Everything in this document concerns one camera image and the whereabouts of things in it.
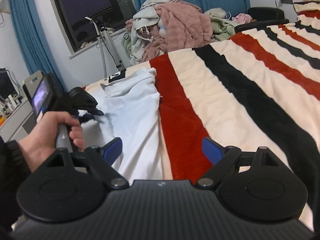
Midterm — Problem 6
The black sleeve forearm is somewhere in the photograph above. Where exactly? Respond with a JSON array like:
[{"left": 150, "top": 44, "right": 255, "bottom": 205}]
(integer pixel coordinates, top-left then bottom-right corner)
[{"left": 1, "top": 139, "right": 30, "bottom": 232}]

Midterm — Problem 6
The grey white clothes pile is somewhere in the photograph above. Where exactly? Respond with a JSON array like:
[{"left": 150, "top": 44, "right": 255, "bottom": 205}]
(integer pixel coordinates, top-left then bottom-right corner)
[{"left": 121, "top": 0, "right": 178, "bottom": 65}]

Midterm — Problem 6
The white shirt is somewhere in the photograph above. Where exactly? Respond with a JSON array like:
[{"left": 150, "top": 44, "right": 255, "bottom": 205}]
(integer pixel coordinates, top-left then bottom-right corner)
[{"left": 81, "top": 68, "right": 163, "bottom": 183}]

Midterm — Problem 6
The white tripod stand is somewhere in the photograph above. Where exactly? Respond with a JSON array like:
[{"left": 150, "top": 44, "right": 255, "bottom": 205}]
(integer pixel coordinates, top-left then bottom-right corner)
[{"left": 85, "top": 16, "right": 125, "bottom": 78}]

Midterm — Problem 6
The pink fluffy blanket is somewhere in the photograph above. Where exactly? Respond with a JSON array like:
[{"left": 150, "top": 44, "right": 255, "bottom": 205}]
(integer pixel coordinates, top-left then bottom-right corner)
[{"left": 141, "top": 1, "right": 213, "bottom": 63}]

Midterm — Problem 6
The small pink garment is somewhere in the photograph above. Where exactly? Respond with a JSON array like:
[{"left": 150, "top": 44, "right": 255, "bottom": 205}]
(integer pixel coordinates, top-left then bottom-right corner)
[{"left": 232, "top": 13, "right": 252, "bottom": 25}]

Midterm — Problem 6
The striped red black cream blanket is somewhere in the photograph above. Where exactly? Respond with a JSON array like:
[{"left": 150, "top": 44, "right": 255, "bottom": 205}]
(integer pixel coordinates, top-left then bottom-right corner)
[{"left": 82, "top": 2, "right": 320, "bottom": 230}]

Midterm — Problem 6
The blue curtain left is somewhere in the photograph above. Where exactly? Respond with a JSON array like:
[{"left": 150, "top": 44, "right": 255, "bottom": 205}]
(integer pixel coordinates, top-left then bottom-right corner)
[{"left": 8, "top": 0, "right": 67, "bottom": 89}]

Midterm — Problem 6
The grey desk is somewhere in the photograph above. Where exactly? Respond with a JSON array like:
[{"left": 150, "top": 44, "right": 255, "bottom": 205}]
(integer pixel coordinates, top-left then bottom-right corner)
[{"left": 1, "top": 99, "right": 36, "bottom": 141}]

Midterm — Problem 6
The grey chair back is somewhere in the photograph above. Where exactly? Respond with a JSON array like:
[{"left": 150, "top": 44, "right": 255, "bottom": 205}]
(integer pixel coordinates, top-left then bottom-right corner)
[{"left": 23, "top": 70, "right": 43, "bottom": 88}]

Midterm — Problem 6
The dark window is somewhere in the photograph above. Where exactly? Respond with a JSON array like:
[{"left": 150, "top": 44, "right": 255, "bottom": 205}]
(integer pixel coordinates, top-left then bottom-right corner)
[{"left": 54, "top": 0, "right": 136, "bottom": 52}]

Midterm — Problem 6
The person's left hand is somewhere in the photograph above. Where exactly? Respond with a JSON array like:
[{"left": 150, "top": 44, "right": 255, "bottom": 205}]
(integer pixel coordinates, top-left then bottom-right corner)
[{"left": 18, "top": 112, "right": 85, "bottom": 172}]

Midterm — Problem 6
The green garment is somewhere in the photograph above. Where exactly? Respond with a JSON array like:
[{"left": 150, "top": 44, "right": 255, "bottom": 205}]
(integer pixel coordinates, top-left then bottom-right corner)
[{"left": 204, "top": 8, "right": 239, "bottom": 42}]

